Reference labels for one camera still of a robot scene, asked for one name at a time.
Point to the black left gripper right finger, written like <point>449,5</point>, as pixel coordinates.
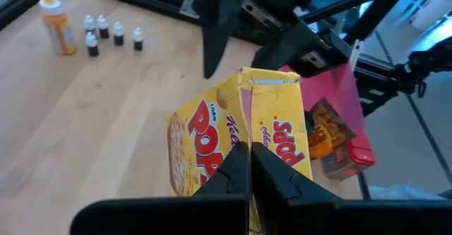
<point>289,206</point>

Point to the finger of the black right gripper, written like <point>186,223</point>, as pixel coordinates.
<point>219,23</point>
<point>282,51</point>

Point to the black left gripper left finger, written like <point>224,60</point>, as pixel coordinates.
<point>219,210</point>

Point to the brown taco seasoning packet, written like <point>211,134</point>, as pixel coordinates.
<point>328,129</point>

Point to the red spice tin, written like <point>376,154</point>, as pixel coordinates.
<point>360,154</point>

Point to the yellow Corn Pops cereal box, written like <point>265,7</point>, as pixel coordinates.
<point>212,122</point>

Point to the orange squeeze bottle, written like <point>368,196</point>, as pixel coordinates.
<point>60,30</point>

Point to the pink plastic tray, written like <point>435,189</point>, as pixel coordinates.
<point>335,87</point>

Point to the black floor device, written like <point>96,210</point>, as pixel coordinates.
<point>423,65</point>

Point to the black aluminium table frame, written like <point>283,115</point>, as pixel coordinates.
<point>159,2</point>

